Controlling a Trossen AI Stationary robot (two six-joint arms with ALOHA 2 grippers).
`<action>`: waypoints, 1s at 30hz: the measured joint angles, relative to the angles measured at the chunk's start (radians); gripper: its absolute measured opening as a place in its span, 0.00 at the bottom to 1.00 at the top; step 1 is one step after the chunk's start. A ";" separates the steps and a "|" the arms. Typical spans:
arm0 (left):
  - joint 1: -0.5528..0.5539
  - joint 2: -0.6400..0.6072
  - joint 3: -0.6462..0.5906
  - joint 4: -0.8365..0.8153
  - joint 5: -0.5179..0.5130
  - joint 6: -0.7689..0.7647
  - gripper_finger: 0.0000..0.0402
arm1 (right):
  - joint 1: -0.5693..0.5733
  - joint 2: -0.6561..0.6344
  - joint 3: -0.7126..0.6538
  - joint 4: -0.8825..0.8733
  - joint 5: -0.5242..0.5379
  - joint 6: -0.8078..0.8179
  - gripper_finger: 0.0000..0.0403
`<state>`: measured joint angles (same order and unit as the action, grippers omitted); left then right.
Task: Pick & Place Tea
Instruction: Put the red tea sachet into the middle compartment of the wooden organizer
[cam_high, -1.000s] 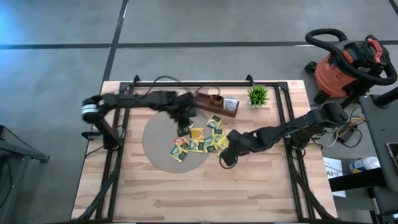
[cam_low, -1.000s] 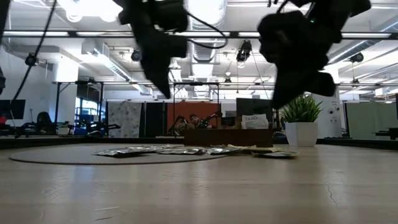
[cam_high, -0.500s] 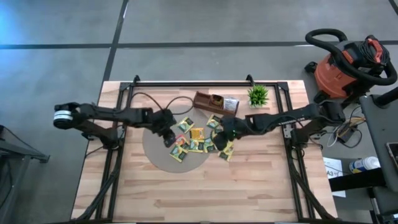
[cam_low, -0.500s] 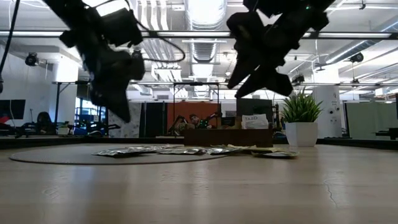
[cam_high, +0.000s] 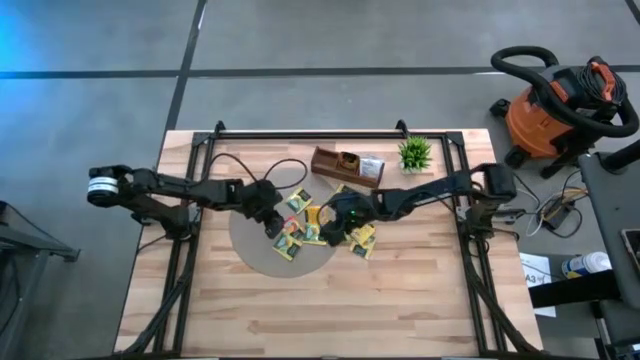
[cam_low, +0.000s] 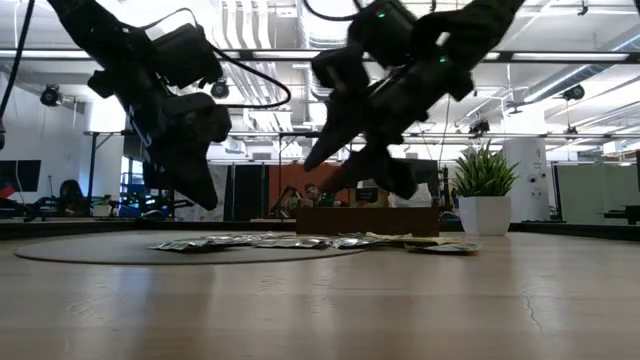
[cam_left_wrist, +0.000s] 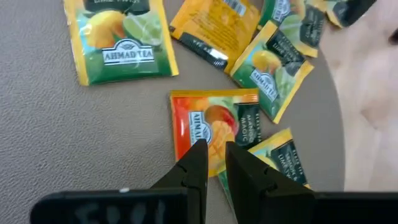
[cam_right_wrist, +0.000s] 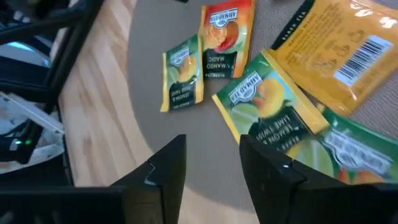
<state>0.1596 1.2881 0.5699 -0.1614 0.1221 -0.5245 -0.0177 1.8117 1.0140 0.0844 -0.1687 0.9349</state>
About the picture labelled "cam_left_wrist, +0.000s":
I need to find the red mango tea packet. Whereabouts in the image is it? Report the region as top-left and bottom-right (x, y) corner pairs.
(169, 88), (262, 179)

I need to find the yellow foil tea packet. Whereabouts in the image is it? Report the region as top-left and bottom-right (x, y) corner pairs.
(169, 0), (261, 75)

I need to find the round grey table mat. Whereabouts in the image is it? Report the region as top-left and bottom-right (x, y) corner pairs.
(0, 0), (346, 224)

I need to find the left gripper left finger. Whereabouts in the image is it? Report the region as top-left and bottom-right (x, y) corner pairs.
(150, 138), (210, 224)

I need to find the green lemon tea packet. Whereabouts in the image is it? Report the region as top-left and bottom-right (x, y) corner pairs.
(325, 0), (379, 29)
(257, 0), (328, 59)
(229, 20), (315, 124)
(63, 0), (180, 87)
(216, 126), (312, 215)

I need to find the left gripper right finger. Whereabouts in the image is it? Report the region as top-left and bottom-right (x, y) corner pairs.
(224, 141), (315, 224)

